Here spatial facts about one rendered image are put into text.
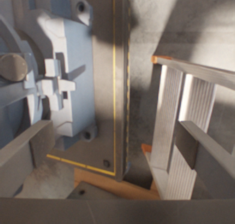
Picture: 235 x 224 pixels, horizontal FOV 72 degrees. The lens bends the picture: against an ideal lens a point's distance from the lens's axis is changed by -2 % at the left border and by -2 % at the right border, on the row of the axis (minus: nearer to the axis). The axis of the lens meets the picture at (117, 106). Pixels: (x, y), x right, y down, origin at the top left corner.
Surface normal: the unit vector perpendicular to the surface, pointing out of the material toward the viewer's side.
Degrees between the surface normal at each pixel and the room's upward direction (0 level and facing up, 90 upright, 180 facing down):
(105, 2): 0
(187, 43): 0
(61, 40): 0
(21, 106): 90
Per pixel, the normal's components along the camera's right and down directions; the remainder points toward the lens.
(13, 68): 0.77, 0.18
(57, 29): -0.38, 0.25
